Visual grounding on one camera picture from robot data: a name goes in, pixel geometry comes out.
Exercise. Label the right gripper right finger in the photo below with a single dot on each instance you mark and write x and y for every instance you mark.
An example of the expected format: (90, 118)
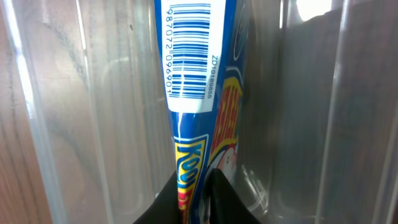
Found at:
(225, 205)

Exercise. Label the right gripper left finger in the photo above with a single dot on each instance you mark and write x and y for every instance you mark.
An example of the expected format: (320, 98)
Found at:
(164, 209)

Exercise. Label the blue Kool Fever box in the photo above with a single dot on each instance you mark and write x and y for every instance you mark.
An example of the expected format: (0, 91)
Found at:
(202, 48)

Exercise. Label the clear plastic container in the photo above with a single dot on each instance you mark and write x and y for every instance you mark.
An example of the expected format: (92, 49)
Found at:
(85, 134)

